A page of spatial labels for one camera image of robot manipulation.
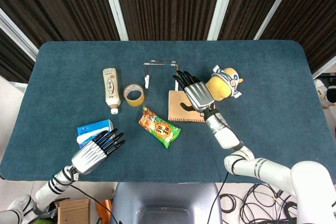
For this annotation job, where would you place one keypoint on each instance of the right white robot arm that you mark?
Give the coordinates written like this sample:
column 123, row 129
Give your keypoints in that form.
column 262, row 169

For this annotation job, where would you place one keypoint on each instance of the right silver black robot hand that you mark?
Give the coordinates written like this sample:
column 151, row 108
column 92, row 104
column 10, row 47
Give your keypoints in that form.
column 198, row 94

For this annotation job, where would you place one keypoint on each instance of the white frame post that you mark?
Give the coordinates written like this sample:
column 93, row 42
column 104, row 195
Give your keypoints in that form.
column 223, row 6
column 18, row 35
column 325, row 67
column 275, row 6
column 114, row 6

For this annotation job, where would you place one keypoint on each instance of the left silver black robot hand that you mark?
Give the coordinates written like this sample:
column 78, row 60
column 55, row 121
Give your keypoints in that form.
column 88, row 157

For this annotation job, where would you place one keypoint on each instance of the yellow plush toy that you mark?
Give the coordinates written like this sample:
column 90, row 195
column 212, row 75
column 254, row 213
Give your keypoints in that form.
column 220, row 86

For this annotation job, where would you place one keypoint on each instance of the yellow packing tape roll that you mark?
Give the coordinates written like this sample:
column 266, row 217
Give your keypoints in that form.
column 134, row 101

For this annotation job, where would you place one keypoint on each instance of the orange object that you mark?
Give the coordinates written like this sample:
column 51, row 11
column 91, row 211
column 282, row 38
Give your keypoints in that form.
column 103, row 208

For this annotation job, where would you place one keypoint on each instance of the brown spiral notebook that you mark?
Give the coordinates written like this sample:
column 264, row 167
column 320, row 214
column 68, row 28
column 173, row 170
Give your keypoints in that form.
column 178, row 108

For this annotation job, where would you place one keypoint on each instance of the beige drink bottle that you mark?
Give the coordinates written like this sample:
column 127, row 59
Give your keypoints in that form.
column 110, row 87

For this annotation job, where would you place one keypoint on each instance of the grey robot torso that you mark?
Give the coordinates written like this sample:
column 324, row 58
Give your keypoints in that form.
column 165, row 203

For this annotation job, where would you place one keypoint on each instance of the dark teal tablecloth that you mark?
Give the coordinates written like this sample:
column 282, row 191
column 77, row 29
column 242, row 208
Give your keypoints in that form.
column 78, row 64

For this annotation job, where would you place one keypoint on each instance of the white sneaker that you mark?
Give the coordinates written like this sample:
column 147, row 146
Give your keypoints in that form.
column 324, row 90

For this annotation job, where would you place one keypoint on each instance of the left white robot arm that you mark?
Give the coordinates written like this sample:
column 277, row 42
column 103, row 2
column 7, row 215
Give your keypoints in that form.
column 47, row 191

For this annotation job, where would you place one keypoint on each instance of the blue tissue pack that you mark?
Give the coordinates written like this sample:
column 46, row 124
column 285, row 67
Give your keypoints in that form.
column 93, row 126

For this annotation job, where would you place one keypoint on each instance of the green snack bag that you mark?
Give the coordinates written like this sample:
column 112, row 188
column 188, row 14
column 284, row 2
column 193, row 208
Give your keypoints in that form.
column 157, row 128

